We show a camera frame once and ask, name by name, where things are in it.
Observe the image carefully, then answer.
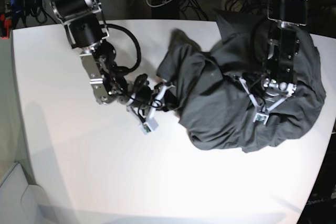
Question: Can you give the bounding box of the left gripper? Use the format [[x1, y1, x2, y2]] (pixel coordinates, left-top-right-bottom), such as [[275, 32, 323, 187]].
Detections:
[[260, 76, 298, 103]]

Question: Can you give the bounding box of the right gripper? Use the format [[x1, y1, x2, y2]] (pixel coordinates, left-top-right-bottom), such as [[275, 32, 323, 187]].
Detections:
[[97, 82, 152, 107]]

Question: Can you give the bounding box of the dark grey t-shirt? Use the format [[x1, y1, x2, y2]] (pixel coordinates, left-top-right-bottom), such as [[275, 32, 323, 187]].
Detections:
[[156, 12, 326, 153]]

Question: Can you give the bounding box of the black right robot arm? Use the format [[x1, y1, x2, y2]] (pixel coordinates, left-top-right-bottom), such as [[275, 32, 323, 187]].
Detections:
[[49, 0, 164, 117]]

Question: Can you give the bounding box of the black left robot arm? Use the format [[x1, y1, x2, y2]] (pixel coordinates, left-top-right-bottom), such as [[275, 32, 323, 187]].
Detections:
[[259, 0, 308, 105]]

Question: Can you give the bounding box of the red clamp tool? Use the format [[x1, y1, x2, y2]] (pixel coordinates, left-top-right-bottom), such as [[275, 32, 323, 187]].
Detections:
[[1, 13, 12, 39]]

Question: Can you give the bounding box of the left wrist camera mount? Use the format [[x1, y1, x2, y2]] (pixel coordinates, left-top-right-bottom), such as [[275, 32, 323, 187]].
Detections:
[[238, 77, 289, 125]]

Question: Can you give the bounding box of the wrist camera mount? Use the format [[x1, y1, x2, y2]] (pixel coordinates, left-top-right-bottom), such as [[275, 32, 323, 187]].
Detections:
[[126, 82, 174, 134], [238, 77, 289, 125]]

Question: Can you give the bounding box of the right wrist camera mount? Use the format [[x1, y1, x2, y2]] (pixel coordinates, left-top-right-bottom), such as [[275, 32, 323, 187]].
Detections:
[[126, 82, 174, 134]]

